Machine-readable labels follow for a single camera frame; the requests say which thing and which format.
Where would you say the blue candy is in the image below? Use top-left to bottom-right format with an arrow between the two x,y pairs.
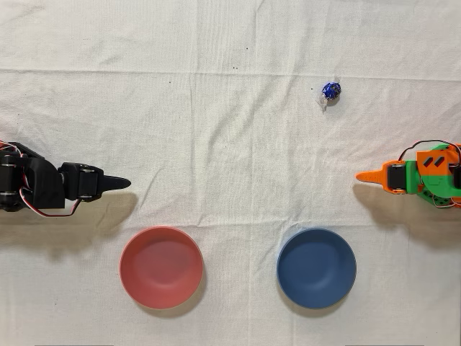
315,74 -> 343,113

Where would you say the pink bowl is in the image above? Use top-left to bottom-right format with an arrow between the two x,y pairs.
119,226 -> 205,310

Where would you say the blue bowl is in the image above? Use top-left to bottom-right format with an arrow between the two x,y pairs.
276,226 -> 358,310

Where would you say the white tablecloth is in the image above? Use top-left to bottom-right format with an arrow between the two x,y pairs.
0,0 -> 461,346

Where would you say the orange arm servo cable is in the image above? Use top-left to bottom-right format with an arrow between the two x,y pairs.
398,139 -> 461,161

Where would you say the black arm servo cable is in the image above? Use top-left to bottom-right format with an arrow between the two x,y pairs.
19,187 -> 83,218

